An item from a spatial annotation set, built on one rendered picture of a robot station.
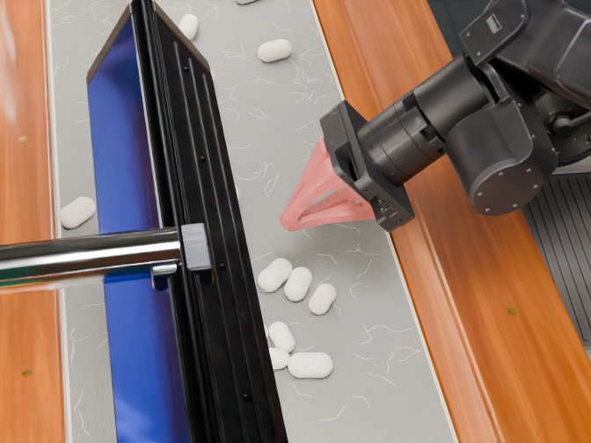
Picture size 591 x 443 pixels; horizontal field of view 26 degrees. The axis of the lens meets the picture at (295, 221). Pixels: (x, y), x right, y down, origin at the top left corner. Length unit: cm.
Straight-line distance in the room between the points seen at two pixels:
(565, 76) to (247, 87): 50
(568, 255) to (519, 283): 46
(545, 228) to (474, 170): 67
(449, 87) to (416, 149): 5
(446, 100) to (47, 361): 38
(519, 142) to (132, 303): 39
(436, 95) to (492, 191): 9
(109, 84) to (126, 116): 5
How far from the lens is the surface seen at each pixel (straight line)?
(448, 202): 118
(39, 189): 121
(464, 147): 96
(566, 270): 155
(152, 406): 59
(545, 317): 109
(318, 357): 104
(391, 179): 101
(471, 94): 98
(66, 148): 129
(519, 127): 95
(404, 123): 100
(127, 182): 70
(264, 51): 138
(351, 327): 110
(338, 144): 102
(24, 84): 134
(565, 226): 161
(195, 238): 63
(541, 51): 94
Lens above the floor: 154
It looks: 42 degrees down
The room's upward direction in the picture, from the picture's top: straight up
